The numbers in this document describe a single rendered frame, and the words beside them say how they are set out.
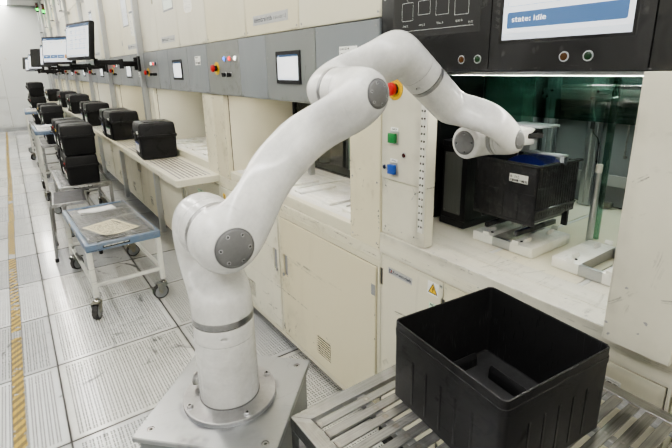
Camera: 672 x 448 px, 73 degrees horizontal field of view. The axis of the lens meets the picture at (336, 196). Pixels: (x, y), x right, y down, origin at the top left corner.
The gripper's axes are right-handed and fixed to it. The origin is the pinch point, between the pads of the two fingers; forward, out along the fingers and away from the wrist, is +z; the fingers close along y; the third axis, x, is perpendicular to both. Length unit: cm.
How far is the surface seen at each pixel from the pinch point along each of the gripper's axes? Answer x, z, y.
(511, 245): -33.3, -8.9, 2.7
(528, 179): -11.8, -10.6, 6.9
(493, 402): -31, -74, 39
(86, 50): 34, -56, -315
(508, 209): -21.9, -10.3, 1.5
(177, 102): -7, 7, -318
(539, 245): -32.3, -4.8, 9.3
